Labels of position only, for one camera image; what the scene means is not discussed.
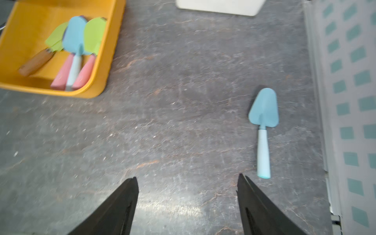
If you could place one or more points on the green shovel wooden handle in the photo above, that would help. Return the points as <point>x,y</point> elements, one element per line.
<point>93,34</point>
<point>54,44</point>

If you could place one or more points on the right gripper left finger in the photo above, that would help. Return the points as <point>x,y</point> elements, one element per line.
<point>115,215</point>

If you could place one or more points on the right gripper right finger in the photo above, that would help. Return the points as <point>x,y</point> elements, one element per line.
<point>259,215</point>

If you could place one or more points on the white lidded plastic case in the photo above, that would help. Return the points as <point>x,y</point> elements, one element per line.
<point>236,7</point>

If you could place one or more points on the purple shovel pink handle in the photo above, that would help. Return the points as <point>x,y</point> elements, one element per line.
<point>85,73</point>
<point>60,81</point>

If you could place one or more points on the yellow plastic storage box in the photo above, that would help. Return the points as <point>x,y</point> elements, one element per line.
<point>31,22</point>

